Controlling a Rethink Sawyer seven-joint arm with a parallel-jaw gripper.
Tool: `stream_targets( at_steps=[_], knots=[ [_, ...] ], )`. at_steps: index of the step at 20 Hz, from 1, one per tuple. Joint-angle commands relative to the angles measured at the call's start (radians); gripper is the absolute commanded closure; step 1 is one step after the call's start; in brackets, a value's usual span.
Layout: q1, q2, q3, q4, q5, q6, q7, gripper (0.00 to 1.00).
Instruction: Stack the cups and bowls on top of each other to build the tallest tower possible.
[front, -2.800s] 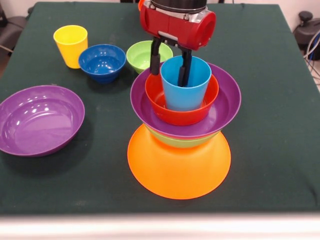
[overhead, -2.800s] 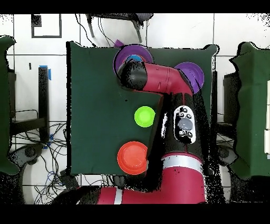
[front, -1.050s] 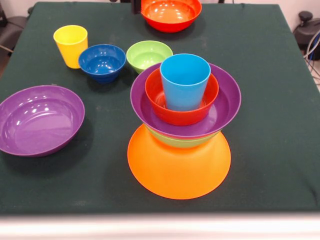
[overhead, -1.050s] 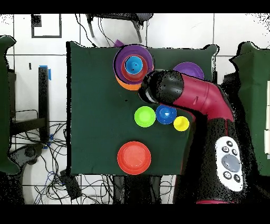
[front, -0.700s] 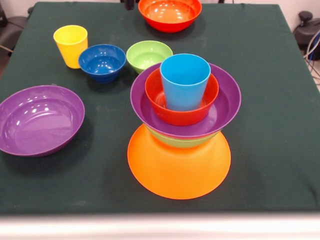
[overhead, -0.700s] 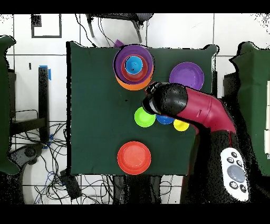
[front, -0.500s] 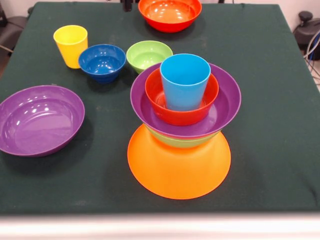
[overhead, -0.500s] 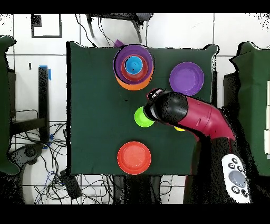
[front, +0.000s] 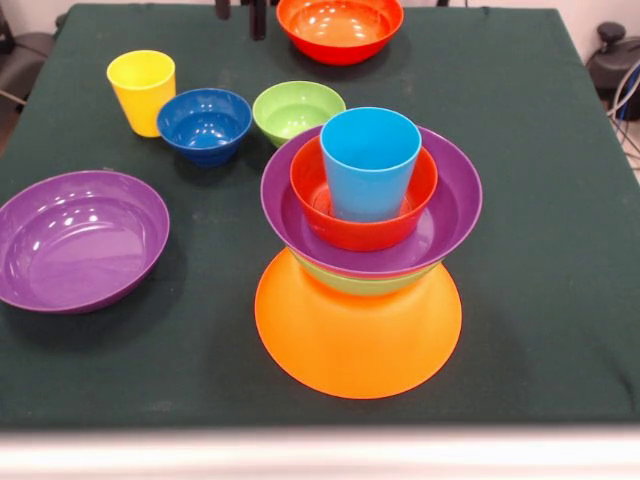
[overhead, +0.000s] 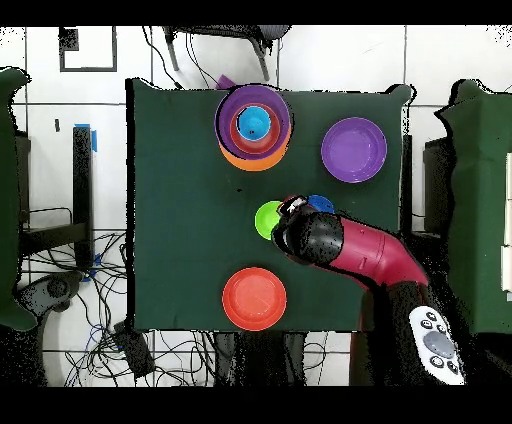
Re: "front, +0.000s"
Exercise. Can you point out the yellow plastic cup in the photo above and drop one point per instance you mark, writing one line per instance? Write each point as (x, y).
(142, 95)

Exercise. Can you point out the blue plastic bowl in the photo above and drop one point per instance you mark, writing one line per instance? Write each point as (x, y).
(205, 130)

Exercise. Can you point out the small red plastic bowl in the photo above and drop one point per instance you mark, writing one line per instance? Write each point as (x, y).
(360, 232)

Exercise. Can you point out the dark green tablecloth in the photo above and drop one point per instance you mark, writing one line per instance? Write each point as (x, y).
(525, 250)

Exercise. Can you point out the large red plastic bowl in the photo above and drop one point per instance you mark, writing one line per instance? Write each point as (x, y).
(340, 30)

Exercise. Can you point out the large orange plastic bowl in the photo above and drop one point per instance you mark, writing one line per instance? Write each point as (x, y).
(355, 345)

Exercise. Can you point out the purple plastic bowl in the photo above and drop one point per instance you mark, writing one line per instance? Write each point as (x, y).
(455, 200)
(80, 240)

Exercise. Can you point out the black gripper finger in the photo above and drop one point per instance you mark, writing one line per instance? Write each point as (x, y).
(258, 20)
(223, 9)

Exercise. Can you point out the dark grey stand base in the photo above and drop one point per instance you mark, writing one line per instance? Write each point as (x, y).
(30, 55)
(612, 55)

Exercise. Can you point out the large green plastic bowl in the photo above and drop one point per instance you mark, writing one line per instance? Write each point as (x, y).
(360, 286)

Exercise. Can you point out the light blue plastic cup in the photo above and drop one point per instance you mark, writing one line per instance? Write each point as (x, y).
(370, 185)

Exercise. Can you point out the small green plastic bowl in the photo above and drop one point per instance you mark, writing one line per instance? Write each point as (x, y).
(295, 112)

